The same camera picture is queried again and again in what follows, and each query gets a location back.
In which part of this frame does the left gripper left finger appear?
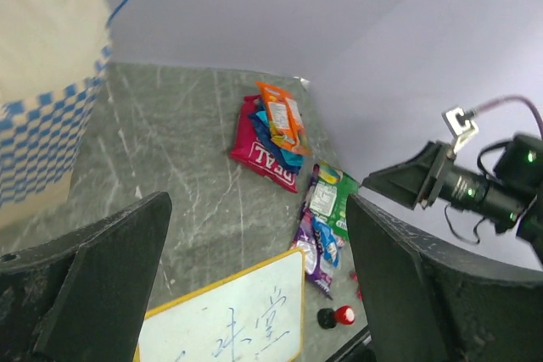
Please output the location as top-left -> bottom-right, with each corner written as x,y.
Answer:
1,192 -> 172,361

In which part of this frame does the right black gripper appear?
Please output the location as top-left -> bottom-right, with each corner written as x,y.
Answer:
361,142 -> 490,214

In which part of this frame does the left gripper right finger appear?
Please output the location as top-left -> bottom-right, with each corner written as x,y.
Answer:
346,194 -> 542,361

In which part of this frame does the small red candy pack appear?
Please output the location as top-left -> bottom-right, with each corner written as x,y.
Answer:
350,271 -> 363,301

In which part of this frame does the green snack bag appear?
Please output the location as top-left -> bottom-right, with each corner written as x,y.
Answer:
309,161 -> 359,241

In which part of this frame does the blue white snack bag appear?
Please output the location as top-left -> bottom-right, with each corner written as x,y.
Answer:
311,217 -> 345,268

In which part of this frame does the purple Fox's berries bag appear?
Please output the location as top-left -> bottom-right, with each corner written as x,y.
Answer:
299,164 -> 320,220

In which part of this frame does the orange Fox's fruits candy bag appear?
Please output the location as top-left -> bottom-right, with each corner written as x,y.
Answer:
255,81 -> 312,156

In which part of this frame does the pink snack bag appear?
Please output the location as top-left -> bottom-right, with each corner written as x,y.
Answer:
229,95 -> 298,193

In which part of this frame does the blue checkered paper bag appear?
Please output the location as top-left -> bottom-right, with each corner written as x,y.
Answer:
1,0 -> 117,225

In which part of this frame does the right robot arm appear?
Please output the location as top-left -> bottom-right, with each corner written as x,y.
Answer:
361,133 -> 542,259

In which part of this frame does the red emergency stop button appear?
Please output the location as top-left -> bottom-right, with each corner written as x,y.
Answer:
317,305 -> 355,329

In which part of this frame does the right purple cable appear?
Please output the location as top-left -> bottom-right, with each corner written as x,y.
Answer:
464,95 -> 543,138

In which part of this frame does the white board with yellow frame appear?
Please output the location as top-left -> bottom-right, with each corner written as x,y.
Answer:
133,248 -> 305,362

